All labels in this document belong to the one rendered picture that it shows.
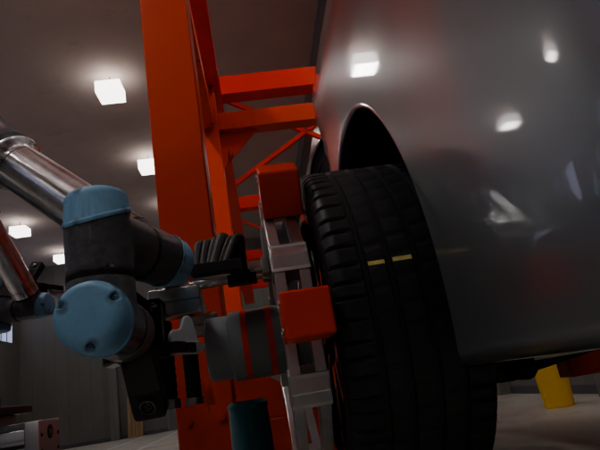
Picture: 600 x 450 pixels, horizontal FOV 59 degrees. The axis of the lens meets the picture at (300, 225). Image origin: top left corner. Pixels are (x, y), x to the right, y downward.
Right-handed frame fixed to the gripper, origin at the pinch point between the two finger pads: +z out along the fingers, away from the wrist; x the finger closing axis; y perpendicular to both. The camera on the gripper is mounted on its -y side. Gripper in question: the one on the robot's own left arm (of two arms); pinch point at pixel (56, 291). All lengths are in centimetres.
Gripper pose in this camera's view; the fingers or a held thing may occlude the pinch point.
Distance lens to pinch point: 220.4
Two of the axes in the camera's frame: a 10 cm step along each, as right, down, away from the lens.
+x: 9.8, -0.8, -1.7
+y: 0.3, 9.6, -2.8
